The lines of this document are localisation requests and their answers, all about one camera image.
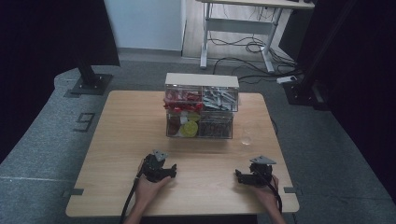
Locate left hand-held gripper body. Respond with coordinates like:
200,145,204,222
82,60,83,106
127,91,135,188
140,149,169,183

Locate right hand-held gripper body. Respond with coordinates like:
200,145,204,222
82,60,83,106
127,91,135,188
247,155,277,188

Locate person's left hand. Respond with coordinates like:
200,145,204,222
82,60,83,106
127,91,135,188
134,159,173,204

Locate person's right hand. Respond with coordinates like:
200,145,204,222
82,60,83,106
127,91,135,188
248,174,280,209

